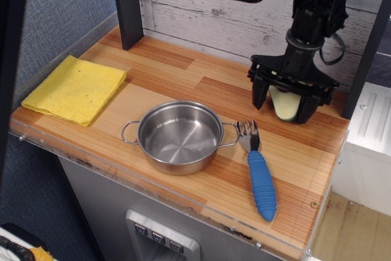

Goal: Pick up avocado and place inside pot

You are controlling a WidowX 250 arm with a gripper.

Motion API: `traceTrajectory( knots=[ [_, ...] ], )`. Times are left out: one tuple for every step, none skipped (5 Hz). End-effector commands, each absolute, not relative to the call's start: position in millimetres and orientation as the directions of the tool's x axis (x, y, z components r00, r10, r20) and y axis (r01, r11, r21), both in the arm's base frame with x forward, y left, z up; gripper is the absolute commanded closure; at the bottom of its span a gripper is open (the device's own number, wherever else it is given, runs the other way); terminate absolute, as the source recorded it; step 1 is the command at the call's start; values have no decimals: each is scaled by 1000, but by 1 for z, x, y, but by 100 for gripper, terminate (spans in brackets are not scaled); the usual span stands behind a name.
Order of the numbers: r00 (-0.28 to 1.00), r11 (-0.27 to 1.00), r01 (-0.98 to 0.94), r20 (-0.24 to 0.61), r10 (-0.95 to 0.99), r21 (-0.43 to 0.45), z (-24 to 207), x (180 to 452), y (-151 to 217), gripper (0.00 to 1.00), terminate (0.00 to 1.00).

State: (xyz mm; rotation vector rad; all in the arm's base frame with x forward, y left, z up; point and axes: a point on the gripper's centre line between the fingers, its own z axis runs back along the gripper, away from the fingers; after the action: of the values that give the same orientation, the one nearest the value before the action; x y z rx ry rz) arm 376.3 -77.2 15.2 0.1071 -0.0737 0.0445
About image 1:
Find black braided hose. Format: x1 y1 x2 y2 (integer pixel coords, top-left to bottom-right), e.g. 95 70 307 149
0 236 34 261

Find silver dispenser button panel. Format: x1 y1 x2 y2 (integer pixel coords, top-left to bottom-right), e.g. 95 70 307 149
125 209 201 260

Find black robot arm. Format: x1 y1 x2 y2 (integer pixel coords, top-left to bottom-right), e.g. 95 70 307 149
248 0 348 124

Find clear acrylic table guard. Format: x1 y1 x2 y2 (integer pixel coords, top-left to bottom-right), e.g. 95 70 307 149
10 13 348 260

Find yellow folded cloth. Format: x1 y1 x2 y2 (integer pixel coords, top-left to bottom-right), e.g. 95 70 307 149
21 56 126 127

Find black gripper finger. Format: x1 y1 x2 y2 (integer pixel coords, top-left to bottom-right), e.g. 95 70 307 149
252 74 270 109
294 96 321 124

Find yellow object in corner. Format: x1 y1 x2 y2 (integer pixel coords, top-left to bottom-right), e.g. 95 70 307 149
30 247 56 261

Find white toy sink unit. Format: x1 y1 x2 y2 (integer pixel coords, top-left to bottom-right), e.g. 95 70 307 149
331 83 390 215

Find green toy avocado half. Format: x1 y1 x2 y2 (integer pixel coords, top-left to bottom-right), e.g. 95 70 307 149
269 78 312 124

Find stainless steel pot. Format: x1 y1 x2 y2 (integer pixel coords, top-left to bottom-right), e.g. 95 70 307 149
121 101 239 175

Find black right support post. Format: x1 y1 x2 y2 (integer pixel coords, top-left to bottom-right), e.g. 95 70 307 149
342 0 390 119

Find blue handled metal fork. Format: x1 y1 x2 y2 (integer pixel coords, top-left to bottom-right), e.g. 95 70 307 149
236 120 277 222

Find grey toy fridge cabinet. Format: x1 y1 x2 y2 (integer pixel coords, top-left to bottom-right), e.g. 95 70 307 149
60 158 277 260

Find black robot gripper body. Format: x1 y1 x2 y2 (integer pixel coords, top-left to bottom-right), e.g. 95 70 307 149
248 39 339 106

